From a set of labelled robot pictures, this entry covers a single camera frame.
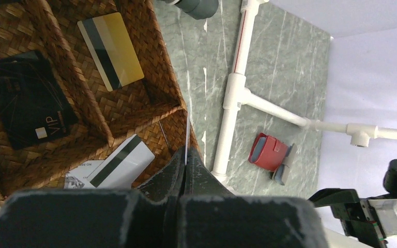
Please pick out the white PVC pipe frame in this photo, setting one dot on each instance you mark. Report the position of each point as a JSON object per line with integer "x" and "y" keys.
{"x": 266, "y": 91}

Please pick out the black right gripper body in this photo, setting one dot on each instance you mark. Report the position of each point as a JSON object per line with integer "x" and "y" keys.
{"x": 371, "y": 220}

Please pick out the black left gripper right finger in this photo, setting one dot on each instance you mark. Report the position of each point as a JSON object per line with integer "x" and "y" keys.
{"x": 215, "y": 220}

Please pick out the red leather card holder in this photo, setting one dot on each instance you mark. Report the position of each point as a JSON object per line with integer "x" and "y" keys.
{"x": 268, "y": 152}

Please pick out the gold VIP card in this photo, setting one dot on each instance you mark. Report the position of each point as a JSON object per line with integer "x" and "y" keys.
{"x": 110, "y": 46}

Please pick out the brown wicker basket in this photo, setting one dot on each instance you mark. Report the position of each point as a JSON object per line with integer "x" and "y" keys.
{"x": 153, "y": 108}

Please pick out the grey leather card holder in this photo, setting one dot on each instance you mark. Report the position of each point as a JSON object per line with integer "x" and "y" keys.
{"x": 282, "y": 173}

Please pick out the black VIP card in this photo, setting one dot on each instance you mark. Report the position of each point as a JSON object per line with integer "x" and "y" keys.
{"x": 33, "y": 107}

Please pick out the white magnetic stripe card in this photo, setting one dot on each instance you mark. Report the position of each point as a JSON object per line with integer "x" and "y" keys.
{"x": 122, "y": 167}

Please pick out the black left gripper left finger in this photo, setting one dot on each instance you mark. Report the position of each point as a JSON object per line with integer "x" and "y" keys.
{"x": 95, "y": 218}

